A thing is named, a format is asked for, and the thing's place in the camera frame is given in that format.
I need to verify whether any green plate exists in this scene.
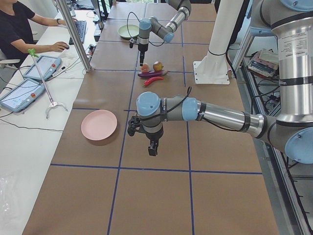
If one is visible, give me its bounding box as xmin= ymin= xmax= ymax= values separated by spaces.
xmin=117 ymin=24 xmax=139 ymax=39

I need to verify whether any person in black shirt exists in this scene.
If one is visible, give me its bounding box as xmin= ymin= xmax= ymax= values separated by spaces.
xmin=0 ymin=0 xmax=69 ymax=68

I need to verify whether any reacher grabber tool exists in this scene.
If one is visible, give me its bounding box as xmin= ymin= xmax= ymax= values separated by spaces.
xmin=27 ymin=49 xmax=68 ymax=119

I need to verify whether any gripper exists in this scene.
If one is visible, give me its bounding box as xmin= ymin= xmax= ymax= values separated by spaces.
xmin=138 ymin=44 xmax=149 ymax=66
xmin=143 ymin=124 xmax=163 ymax=156

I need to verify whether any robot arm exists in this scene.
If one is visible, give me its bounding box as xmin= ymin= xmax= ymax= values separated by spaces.
xmin=137 ymin=0 xmax=191 ymax=66
xmin=128 ymin=0 xmax=313 ymax=164

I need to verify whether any black keyboard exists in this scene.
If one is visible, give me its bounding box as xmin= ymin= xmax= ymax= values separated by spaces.
xmin=74 ymin=21 xmax=87 ymax=43

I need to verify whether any teach pendant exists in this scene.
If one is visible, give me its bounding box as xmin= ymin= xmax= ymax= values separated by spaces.
xmin=0 ymin=78 xmax=45 ymax=112
xmin=23 ymin=55 xmax=62 ymax=81

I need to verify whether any lower teach pendant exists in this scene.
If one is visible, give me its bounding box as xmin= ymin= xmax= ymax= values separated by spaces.
xmin=0 ymin=78 xmax=45 ymax=112

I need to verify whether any pink plate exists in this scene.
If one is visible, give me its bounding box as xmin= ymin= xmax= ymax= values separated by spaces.
xmin=81 ymin=110 xmax=117 ymax=141

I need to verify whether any peach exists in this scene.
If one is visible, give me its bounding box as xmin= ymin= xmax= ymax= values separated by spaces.
xmin=140 ymin=63 xmax=150 ymax=73

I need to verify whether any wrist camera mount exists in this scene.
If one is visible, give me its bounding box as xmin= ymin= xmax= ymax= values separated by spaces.
xmin=129 ymin=37 xmax=139 ymax=48
xmin=127 ymin=116 xmax=143 ymax=137

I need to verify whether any red yellow pomegranate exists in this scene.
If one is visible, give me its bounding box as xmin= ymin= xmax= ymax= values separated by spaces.
xmin=153 ymin=61 xmax=163 ymax=71

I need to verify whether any aluminium frame post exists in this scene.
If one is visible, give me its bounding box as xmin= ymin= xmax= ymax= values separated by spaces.
xmin=56 ymin=0 xmax=91 ymax=72

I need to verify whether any red chili pepper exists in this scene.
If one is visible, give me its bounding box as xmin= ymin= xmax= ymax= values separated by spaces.
xmin=142 ymin=76 xmax=164 ymax=87

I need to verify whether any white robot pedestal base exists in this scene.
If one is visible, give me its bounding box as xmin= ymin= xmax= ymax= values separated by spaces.
xmin=193 ymin=0 xmax=249 ymax=85

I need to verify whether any stack of books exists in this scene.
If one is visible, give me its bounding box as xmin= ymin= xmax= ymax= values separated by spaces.
xmin=247 ymin=49 xmax=279 ymax=78

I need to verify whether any purple eggplant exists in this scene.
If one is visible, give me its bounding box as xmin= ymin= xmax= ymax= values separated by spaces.
xmin=137 ymin=70 xmax=169 ymax=79

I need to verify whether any upper teach pendant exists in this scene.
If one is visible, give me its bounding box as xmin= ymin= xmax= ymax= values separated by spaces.
xmin=23 ymin=55 xmax=62 ymax=81

